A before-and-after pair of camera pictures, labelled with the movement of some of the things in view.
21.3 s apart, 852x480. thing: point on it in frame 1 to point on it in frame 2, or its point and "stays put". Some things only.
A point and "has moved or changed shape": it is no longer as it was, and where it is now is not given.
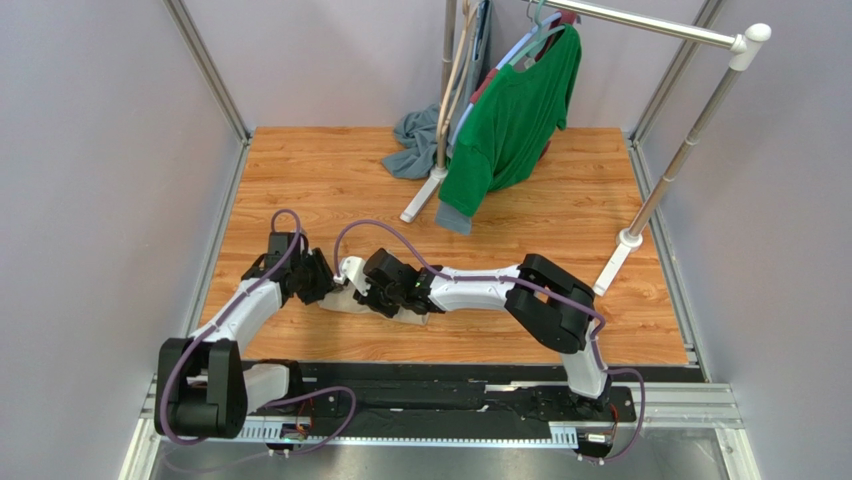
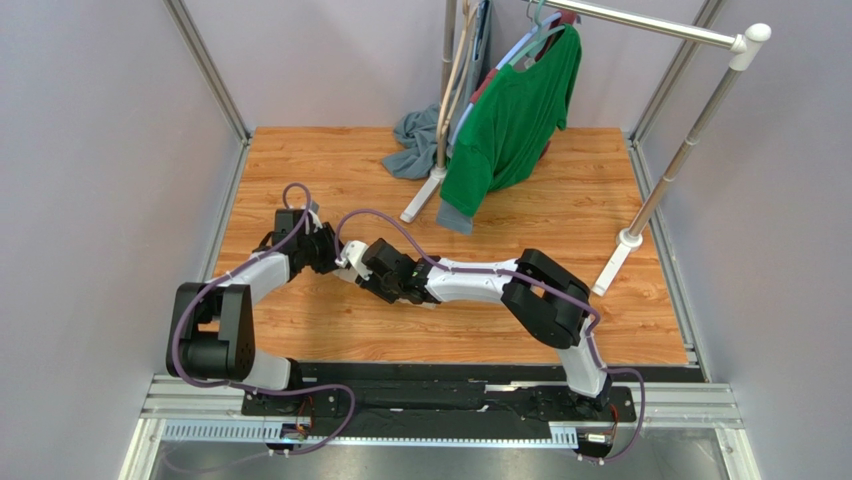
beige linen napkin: x=343 y=299 has moved or changed shape
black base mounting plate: x=436 y=395 stays put
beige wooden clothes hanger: x=468 y=34 stays put
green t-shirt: x=505 y=134 stays put
